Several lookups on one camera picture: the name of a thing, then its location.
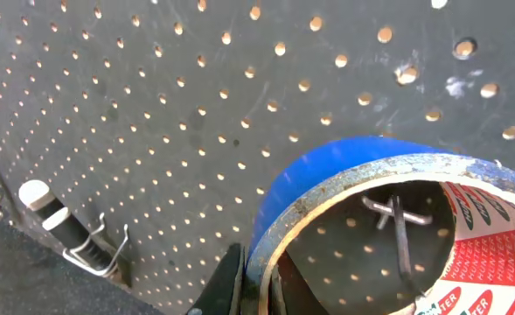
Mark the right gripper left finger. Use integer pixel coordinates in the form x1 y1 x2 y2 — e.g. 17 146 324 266
185 242 246 315

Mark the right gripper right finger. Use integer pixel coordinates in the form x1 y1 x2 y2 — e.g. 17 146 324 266
268 251 331 315

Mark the roll of blue tape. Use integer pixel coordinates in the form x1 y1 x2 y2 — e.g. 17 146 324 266
244 135 515 315

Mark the black pegboard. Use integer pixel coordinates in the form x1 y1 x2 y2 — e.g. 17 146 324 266
0 0 515 315

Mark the single prong metal hook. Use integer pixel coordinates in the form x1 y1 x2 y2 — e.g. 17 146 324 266
360 194 434 281

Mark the wire loop metal hook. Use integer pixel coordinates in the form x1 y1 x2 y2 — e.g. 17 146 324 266
61 212 130 279

